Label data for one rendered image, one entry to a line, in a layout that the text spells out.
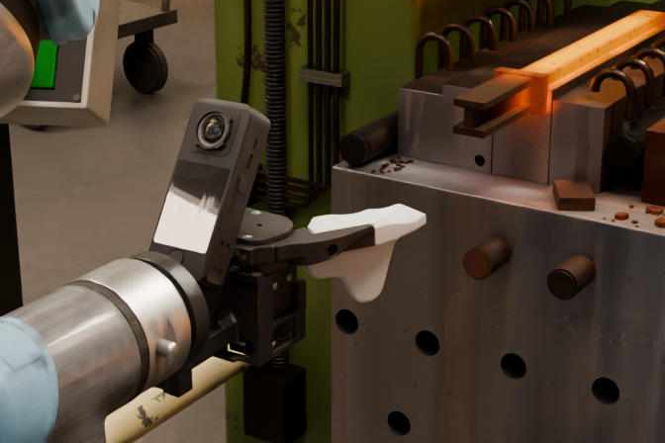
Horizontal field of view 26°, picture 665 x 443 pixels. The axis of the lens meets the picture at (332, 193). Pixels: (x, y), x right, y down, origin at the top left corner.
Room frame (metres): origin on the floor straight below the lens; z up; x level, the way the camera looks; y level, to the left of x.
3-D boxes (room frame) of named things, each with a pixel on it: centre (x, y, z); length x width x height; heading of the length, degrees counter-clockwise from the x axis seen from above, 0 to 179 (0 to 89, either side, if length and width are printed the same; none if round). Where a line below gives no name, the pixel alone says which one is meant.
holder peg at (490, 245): (1.13, -0.13, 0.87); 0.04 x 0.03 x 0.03; 147
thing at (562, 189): (1.14, -0.20, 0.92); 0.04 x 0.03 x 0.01; 178
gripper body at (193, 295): (0.82, 0.08, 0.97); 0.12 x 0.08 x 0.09; 147
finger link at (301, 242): (0.85, 0.02, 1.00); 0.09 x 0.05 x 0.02; 111
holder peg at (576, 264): (1.08, -0.20, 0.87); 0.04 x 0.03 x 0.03; 147
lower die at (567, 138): (1.39, -0.26, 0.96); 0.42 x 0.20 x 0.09; 147
